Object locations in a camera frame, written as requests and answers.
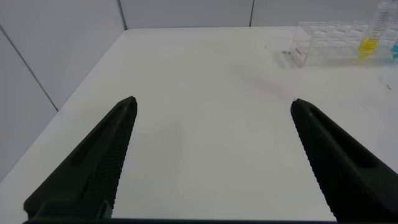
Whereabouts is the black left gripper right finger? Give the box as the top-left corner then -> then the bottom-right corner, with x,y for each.
290,98 -> 398,223

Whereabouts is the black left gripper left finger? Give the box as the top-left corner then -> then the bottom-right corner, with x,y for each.
23,95 -> 138,219

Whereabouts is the test tube with yellow pigment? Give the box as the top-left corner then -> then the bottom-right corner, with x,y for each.
357,0 -> 398,60

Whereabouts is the clear plastic test tube rack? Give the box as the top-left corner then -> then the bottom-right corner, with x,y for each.
289,20 -> 398,68

